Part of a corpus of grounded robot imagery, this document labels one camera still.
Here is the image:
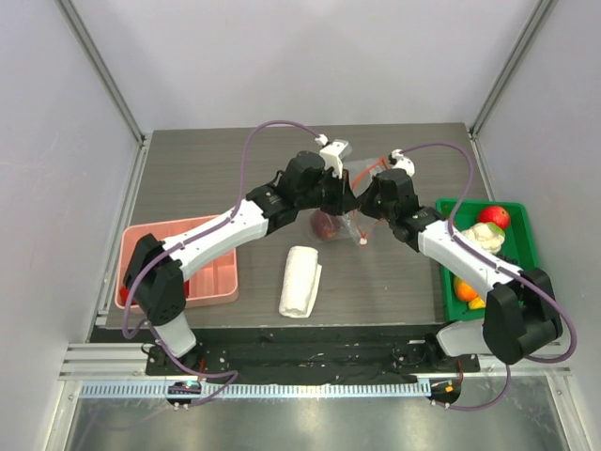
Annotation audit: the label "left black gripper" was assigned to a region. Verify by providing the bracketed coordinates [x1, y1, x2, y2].
[298, 167, 361, 218]

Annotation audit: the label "clear zip top bag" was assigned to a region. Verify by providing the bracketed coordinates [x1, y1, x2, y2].
[309, 153, 400, 247]

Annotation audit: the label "white fake cauliflower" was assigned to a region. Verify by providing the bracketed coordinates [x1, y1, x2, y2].
[462, 222, 505, 255]

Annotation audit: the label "red fake tomato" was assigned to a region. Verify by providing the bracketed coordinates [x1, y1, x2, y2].
[478, 205, 511, 230]

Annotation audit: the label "orange fake fruit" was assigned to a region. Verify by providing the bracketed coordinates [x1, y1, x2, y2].
[454, 277, 479, 303]

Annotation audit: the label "yellow fake pepper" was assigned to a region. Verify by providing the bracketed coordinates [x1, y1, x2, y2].
[468, 297, 485, 310]

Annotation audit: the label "dark fake grapes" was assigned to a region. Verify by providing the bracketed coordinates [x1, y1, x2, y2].
[496, 254, 519, 266]

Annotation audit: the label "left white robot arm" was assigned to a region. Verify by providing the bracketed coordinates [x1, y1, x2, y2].
[123, 141, 358, 375]

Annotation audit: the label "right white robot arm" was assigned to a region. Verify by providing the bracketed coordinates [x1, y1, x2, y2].
[359, 169, 562, 371]

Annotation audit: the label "dark red fake fruit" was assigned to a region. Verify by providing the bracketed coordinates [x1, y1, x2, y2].
[310, 210, 342, 241]

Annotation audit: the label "rolled white towel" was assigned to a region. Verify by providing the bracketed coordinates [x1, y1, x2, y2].
[278, 246, 322, 319]

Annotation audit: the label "pink divided organizer tray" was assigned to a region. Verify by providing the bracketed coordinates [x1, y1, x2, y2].
[114, 215, 239, 310]

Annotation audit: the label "green plastic bin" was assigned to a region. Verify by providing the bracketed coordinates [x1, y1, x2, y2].
[439, 199, 539, 321]

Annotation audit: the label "red cloth left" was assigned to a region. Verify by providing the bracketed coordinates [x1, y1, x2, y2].
[118, 286, 129, 305]

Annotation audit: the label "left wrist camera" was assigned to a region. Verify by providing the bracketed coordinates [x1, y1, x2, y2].
[315, 134, 352, 179]

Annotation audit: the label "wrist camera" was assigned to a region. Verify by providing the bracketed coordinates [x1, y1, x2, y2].
[388, 149, 416, 178]
[315, 134, 352, 179]

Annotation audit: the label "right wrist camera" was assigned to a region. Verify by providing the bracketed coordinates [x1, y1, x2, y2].
[388, 149, 416, 178]

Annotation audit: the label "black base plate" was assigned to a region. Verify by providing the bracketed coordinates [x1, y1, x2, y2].
[88, 321, 482, 382]

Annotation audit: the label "left aluminium frame post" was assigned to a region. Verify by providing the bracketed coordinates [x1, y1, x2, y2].
[55, 0, 146, 147]

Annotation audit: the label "aluminium frame post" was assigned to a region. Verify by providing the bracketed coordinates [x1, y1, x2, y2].
[55, 0, 146, 147]
[469, 0, 557, 140]

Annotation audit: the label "right aluminium frame post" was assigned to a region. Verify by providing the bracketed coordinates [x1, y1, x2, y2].
[469, 0, 557, 140]

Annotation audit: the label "perforated metal rail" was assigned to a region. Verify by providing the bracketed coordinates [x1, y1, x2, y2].
[79, 380, 431, 399]

